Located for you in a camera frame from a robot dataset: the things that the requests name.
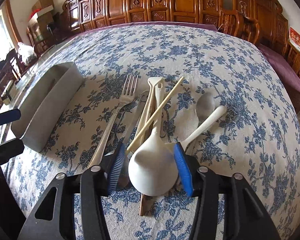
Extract red desk calendar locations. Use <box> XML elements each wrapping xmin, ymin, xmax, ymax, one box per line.
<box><xmin>289</xmin><ymin>26</ymin><xmax>300</xmax><ymax>52</ymax></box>

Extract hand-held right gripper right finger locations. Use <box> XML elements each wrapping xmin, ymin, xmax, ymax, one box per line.
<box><xmin>173</xmin><ymin>142</ymin><xmax>282</xmax><ymax>240</ymax></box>

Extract large white plastic spoon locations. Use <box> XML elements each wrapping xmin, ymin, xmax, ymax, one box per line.
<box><xmin>128</xmin><ymin>81</ymin><xmax>182</xmax><ymax>196</ymax></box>

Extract light bamboo chopstick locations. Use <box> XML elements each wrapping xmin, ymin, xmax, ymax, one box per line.
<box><xmin>126</xmin><ymin>76</ymin><xmax>185</xmax><ymax>154</ymax></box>

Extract small purple seat cushion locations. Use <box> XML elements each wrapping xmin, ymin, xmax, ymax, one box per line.
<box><xmin>257</xmin><ymin>44</ymin><xmax>300</xmax><ymax>93</ymax></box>

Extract long purple seat cushion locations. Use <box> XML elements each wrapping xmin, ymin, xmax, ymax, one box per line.
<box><xmin>72</xmin><ymin>21</ymin><xmax>219</xmax><ymax>39</ymax></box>

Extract silver metal spoon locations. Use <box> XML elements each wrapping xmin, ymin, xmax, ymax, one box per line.
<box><xmin>190</xmin><ymin>91</ymin><xmax>215</xmax><ymax>153</ymax></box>

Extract white plastic bag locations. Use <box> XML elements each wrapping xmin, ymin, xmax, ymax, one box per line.
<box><xmin>17</xmin><ymin>42</ymin><xmax>38</xmax><ymax>63</ymax></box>

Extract metal fork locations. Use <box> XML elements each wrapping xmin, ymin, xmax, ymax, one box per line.
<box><xmin>86</xmin><ymin>73</ymin><xmax>139</xmax><ymax>170</ymax></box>

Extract cream plastic spoon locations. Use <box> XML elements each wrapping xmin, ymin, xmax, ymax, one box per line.
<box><xmin>134</xmin><ymin>77</ymin><xmax>165</xmax><ymax>140</ymax></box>

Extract dark brown wooden chopstick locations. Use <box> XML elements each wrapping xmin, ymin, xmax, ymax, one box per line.
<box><xmin>139</xmin><ymin>194</ymin><xmax>150</xmax><ymax>217</ymax></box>

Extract dark wooden chair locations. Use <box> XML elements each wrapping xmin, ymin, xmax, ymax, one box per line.
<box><xmin>0</xmin><ymin>49</ymin><xmax>24</xmax><ymax>105</ymax></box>

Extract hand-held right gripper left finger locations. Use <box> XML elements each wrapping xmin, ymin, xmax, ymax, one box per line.
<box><xmin>17</xmin><ymin>142</ymin><xmax>127</xmax><ymax>240</ymax></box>

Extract blue floral tablecloth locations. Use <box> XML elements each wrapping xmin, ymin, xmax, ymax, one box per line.
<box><xmin>0</xmin><ymin>24</ymin><xmax>300</xmax><ymax>240</ymax></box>

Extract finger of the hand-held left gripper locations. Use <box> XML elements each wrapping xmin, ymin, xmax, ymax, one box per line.
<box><xmin>0</xmin><ymin>108</ymin><xmax>22</xmax><ymax>130</ymax></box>
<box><xmin>0</xmin><ymin>139</ymin><xmax>25</xmax><ymax>167</ymax></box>

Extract long carved wooden sofa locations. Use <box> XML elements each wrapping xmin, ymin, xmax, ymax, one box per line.
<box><xmin>62</xmin><ymin>0</ymin><xmax>240</xmax><ymax>34</ymax></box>

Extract carved wooden armchair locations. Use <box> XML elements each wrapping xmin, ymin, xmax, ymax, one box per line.
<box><xmin>220</xmin><ymin>0</ymin><xmax>289</xmax><ymax>55</ymax></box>

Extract grey metal utensil tray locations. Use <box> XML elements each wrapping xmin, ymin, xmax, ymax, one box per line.
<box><xmin>10</xmin><ymin>61</ymin><xmax>85</xmax><ymax>153</ymax></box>

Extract white plastic fork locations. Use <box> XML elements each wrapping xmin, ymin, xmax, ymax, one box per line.
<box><xmin>165</xmin><ymin>105</ymin><xmax>227</xmax><ymax>155</ymax></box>

